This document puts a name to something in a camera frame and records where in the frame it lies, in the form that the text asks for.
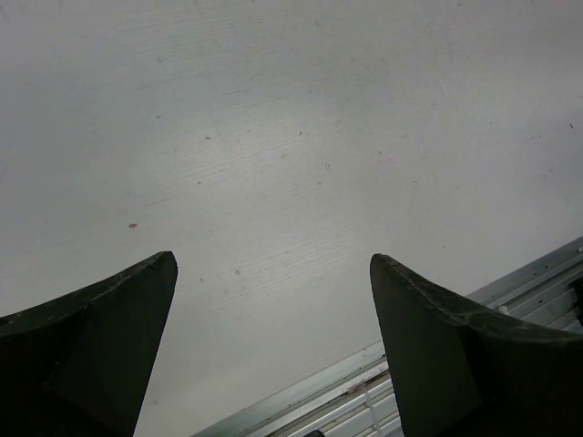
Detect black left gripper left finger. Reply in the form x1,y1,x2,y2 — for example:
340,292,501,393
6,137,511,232
1,251,178,436

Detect aluminium table frame rails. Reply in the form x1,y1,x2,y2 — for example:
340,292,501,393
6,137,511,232
200,239,582,436

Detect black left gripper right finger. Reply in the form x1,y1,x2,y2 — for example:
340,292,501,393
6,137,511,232
370,254,582,436

